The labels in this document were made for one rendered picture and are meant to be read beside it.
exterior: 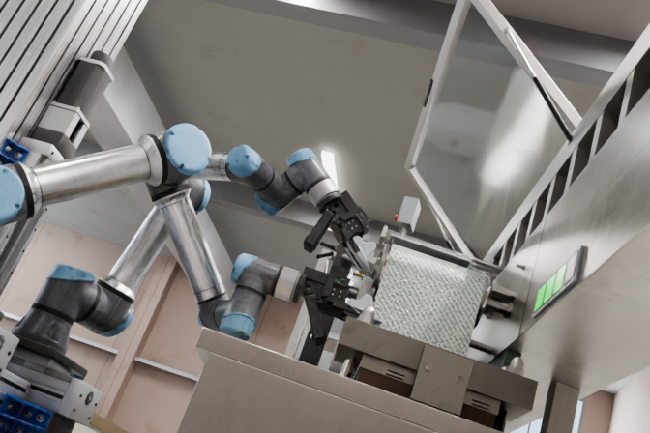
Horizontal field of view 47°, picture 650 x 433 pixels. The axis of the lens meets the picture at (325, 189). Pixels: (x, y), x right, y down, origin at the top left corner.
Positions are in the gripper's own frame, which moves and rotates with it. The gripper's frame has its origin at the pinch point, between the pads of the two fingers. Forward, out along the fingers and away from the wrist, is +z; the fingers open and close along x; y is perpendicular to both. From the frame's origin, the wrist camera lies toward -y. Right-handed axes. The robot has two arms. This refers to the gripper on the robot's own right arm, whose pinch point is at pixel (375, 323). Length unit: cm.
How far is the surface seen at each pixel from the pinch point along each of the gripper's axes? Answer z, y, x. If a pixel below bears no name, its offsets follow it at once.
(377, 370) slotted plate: 2.6, -14.5, -18.9
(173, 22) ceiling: -252, 328, 407
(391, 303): 1.9, 5.8, -0.3
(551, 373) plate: 43.3, 4.8, 8.4
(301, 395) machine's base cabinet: -9.8, -25.2, -25.9
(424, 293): 8.6, 10.6, -0.3
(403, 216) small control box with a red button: 0, 54, 58
